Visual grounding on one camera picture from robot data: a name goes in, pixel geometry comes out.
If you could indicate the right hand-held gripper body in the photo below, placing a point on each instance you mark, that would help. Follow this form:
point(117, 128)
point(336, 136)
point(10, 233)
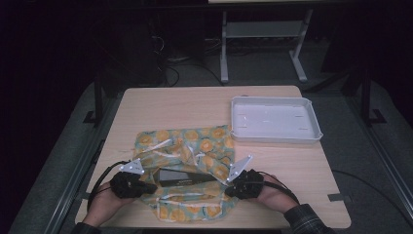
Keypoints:
point(250, 185)

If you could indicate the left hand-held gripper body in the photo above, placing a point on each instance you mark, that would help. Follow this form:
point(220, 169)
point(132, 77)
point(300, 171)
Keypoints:
point(126, 185)

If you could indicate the long black box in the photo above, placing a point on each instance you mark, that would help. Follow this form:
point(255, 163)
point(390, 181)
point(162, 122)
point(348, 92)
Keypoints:
point(181, 178)

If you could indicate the yellow floral cloth bag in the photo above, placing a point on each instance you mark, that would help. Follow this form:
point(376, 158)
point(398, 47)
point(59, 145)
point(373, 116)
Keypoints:
point(195, 146)

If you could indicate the white plastic tray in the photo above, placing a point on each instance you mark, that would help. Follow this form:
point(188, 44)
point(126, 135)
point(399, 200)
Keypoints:
point(272, 120)

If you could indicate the person's right hand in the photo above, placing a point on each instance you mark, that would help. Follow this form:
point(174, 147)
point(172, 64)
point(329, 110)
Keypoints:
point(276, 195)

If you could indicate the person's left hand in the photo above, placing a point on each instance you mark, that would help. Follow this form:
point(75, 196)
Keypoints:
point(100, 208)

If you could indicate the black metal stand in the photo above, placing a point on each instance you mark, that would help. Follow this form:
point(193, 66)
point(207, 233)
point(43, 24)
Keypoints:
point(367, 97)
point(98, 104)

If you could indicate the white metal leg table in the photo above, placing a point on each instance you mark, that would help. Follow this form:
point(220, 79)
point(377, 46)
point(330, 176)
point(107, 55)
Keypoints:
point(263, 29)

